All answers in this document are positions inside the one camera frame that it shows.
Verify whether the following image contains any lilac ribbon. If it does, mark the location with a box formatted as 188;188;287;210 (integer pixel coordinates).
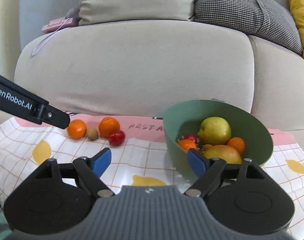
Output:
31;28;65;57

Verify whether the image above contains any pink butterfly box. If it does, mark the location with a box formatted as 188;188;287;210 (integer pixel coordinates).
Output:
42;17;79;34

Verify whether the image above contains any right orange tangerine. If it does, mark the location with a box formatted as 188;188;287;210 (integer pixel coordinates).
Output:
98;116;121;138

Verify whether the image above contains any small tangerine in bowl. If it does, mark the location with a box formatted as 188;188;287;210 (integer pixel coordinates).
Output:
227;137;246;156

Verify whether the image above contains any small red tomato with stem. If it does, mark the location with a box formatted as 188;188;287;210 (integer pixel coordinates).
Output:
108;130;125;146

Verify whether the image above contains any green plastic bowl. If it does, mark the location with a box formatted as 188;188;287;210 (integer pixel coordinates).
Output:
163;100;274;183

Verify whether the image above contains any pink checkered tablecloth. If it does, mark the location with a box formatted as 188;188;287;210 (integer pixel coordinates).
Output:
0;116;304;239

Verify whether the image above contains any houndstooth cushion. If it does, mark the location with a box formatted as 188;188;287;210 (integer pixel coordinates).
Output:
194;0;303;55

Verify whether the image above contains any beige sofa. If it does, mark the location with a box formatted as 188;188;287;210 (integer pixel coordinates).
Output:
0;0;304;132

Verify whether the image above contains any yellow green apple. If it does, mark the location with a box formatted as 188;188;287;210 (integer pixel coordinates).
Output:
198;116;232;145

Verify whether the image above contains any beige cushion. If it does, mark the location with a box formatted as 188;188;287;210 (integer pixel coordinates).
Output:
79;0;194;25

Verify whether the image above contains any large orange tangerine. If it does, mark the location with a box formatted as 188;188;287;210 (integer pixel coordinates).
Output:
67;119;87;140

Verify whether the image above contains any brown longan fruit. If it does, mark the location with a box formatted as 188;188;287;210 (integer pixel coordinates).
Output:
86;127;99;140
201;144;212;153

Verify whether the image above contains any yellow red apple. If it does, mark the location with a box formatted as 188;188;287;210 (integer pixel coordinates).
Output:
202;145;242;164

